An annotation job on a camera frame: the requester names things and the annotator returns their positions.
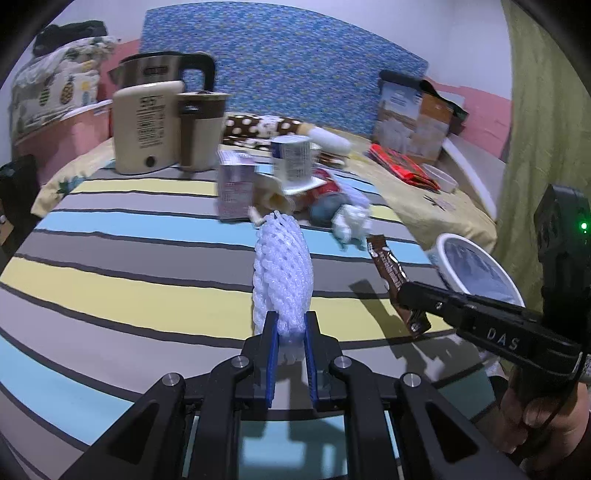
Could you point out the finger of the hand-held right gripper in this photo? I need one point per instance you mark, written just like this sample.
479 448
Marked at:
431 302

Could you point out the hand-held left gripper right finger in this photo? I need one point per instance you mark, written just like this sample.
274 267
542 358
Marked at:
310 360

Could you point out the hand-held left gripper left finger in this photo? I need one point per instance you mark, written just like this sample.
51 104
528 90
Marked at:
271 360

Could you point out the white round bin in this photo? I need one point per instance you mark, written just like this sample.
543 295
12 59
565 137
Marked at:
475 272
438 267

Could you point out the brown chocolate bar wrapper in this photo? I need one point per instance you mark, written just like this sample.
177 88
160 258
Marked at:
385 267

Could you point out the white foam fruit net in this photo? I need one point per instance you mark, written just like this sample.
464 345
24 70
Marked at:
281 277

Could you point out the red labelled metal can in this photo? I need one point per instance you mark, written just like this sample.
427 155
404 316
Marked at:
328 207

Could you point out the person's right hand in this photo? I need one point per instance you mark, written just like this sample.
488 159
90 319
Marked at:
535 420

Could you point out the yellow bedsheet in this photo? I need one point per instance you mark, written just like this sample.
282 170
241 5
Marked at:
415 207

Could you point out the crumpled white tissue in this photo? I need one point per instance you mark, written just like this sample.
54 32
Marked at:
353 224

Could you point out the clear plastic bowl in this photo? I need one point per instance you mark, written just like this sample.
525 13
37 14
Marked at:
441 177

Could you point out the red plaid cloth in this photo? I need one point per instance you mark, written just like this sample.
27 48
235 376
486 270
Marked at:
401 166

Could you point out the striped cloth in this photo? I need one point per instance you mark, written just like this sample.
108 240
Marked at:
138 286

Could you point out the beige crumpled paper cup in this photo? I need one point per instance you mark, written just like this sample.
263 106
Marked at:
272 196

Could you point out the cardboard box with bag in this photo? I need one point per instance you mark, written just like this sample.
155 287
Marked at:
406 124

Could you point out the white rolled towel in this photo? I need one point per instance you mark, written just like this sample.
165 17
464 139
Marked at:
330 141

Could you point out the white yogurt cup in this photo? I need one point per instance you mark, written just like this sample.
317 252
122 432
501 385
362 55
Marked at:
293 157

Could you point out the green curtain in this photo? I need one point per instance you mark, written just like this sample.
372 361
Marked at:
545 106

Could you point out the brown polka-dot blanket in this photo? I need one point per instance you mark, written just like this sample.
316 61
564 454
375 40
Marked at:
249 129

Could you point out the cream and brown jug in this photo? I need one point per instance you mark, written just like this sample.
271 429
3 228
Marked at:
201 138

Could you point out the blue patterned headboard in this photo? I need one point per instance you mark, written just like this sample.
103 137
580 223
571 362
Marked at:
286 64

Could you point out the black box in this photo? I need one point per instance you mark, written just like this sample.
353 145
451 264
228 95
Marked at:
16 198

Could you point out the pink plastic storage box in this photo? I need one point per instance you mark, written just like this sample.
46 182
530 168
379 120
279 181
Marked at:
60 143

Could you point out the stainless steel electric kettle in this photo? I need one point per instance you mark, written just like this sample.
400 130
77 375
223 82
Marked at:
152 69

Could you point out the pineapple print quilt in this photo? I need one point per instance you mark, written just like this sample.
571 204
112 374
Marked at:
55 87

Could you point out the black bag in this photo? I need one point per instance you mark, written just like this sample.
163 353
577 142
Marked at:
69 39

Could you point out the white bed frame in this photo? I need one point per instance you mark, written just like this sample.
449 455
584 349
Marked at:
475 170

